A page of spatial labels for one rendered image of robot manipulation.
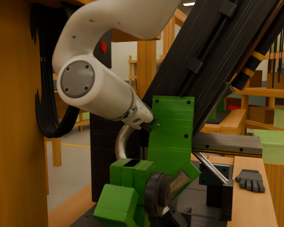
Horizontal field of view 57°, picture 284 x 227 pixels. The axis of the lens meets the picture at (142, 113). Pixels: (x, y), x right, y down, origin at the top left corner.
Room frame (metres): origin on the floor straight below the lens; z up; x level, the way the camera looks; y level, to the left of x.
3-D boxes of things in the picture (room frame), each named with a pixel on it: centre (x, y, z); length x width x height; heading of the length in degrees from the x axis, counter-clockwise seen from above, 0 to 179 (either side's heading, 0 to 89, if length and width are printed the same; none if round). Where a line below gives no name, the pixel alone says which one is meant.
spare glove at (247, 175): (1.02, -0.43, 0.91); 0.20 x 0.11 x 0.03; 160
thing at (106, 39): (0.78, 0.18, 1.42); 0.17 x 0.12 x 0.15; 159
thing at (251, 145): (0.84, -0.18, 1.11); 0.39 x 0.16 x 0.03; 69
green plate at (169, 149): (0.71, -0.09, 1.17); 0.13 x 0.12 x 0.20; 159
